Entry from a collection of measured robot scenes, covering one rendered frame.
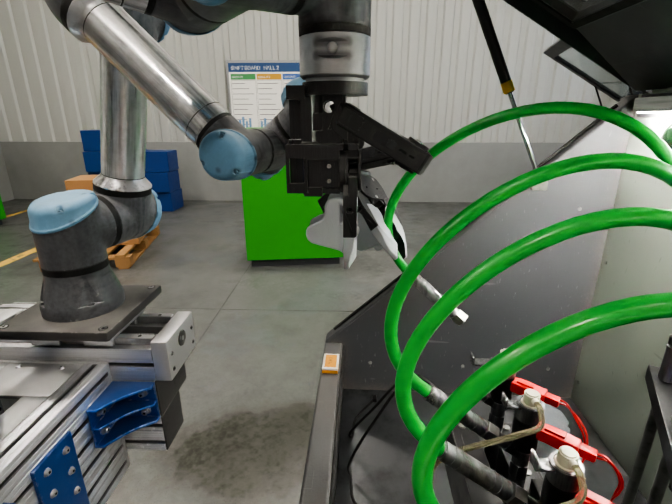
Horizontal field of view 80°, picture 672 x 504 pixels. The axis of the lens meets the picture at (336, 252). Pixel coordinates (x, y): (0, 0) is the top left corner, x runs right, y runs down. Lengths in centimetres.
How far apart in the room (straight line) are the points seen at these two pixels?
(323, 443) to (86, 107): 783
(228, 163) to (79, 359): 54
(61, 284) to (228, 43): 660
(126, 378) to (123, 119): 52
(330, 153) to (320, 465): 43
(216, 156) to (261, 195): 319
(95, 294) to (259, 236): 307
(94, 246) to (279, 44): 639
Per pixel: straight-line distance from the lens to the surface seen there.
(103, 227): 92
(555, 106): 56
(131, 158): 96
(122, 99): 94
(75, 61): 829
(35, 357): 103
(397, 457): 82
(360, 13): 45
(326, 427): 69
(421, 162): 45
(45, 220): 90
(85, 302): 93
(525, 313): 92
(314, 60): 44
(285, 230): 388
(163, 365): 90
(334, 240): 47
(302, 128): 45
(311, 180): 45
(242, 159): 62
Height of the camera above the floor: 141
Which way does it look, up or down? 19 degrees down
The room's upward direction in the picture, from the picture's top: straight up
